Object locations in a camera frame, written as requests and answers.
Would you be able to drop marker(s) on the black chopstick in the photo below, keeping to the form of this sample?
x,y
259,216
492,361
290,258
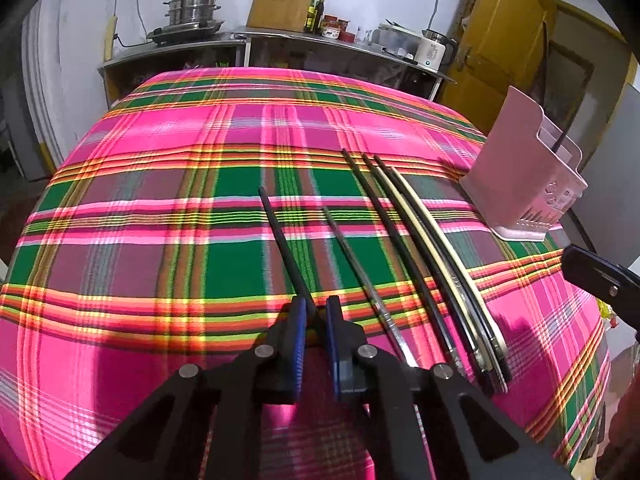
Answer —
x,y
399,240
285,245
466,282

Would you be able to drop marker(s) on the white countertop appliance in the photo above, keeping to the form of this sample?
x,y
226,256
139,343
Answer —
x,y
395,40

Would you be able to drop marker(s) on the yellow wooden door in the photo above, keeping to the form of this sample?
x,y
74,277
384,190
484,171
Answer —
x,y
500,45

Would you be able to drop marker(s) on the pink utensil holder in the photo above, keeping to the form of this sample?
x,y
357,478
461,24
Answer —
x,y
515,160

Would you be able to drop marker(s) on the pink plaid tablecloth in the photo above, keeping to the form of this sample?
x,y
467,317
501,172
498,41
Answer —
x,y
150,185

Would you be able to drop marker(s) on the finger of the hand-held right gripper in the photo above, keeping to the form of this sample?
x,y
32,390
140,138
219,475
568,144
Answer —
x,y
595,280

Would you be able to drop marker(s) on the clear drinking glasses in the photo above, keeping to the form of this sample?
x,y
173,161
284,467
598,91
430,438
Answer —
x,y
362,35

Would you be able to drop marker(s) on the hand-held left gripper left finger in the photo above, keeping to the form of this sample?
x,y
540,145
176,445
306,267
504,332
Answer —
x,y
297,340

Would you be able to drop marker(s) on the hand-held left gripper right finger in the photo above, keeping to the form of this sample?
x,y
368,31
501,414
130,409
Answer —
x,y
332,350

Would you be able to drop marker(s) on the gas stove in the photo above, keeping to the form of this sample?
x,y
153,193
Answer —
x,y
185,32

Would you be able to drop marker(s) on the large steel counter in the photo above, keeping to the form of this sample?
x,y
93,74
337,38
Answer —
x,y
325,55

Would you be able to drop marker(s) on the steel steamer pot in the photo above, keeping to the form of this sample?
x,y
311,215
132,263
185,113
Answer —
x,y
192,7

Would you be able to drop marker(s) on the white electric kettle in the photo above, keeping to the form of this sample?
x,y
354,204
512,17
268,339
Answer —
x,y
432,52

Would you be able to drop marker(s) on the cream chopstick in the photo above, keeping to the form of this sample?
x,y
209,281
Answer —
x,y
471,276
444,280

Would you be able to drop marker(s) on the small steel counter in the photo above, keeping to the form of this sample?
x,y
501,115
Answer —
x,y
165,55

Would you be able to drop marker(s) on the red lidded jars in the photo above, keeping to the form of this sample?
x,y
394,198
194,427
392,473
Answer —
x,y
335,27

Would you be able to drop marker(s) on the grey refrigerator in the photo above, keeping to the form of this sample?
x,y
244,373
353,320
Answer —
x,y
612,160

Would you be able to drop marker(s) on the dark grey chopstick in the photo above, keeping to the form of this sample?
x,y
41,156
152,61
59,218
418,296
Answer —
x,y
375,300

